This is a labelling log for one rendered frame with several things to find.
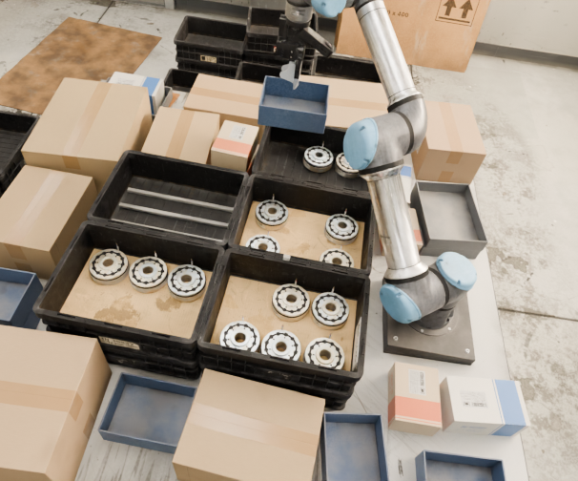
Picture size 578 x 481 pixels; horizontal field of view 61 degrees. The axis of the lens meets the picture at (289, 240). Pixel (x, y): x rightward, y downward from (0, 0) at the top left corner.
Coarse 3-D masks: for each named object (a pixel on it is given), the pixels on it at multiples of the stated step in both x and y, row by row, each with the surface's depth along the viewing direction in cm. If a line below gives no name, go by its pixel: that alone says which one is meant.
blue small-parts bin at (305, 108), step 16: (272, 80) 151; (272, 96) 154; (288, 96) 155; (304, 96) 154; (320, 96) 153; (272, 112) 142; (288, 112) 141; (304, 112) 141; (320, 112) 152; (288, 128) 146; (304, 128) 145; (320, 128) 145
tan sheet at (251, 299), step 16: (240, 288) 137; (256, 288) 138; (272, 288) 138; (224, 304) 133; (240, 304) 134; (256, 304) 134; (352, 304) 137; (224, 320) 130; (240, 320) 131; (256, 320) 131; (272, 320) 132; (304, 320) 133; (352, 320) 134; (304, 336) 130; (320, 336) 130; (336, 336) 131; (352, 336) 131
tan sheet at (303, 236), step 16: (288, 208) 158; (256, 224) 152; (288, 224) 153; (304, 224) 154; (320, 224) 155; (240, 240) 148; (288, 240) 149; (304, 240) 150; (320, 240) 151; (304, 256) 146; (352, 256) 148
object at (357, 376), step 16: (224, 256) 131; (256, 256) 132; (272, 256) 133; (336, 272) 131; (352, 272) 132; (368, 288) 129; (208, 304) 121; (368, 304) 126; (208, 320) 119; (208, 352) 116; (224, 352) 114; (240, 352) 114; (256, 352) 115; (288, 368) 115; (304, 368) 114; (320, 368) 114; (336, 368) 114
